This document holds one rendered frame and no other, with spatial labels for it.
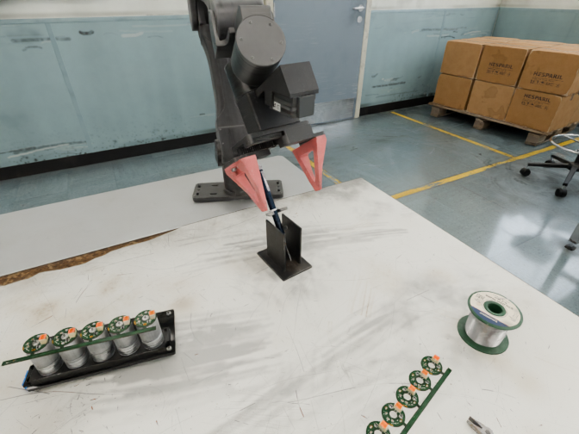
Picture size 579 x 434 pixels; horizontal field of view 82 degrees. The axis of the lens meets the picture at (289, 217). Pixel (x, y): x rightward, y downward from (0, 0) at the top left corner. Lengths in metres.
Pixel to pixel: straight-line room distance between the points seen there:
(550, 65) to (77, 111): 3.69
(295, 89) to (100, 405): 0.41
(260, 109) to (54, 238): 0.48
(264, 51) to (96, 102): 2.62
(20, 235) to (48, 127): 2.28
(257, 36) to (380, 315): 0.39
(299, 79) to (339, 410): 0.37
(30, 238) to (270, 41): 0.57
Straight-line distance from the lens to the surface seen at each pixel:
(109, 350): 0.47
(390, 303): 0.53
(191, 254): 0.61
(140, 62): 2.96
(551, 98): 3.64
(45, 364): 0.48
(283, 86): 0.41
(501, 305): 0.51
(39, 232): 0.79
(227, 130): 0.68
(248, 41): 0.42
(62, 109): 3.01
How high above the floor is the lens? 1.13
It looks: 34 degrees down
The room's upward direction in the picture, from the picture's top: straight up
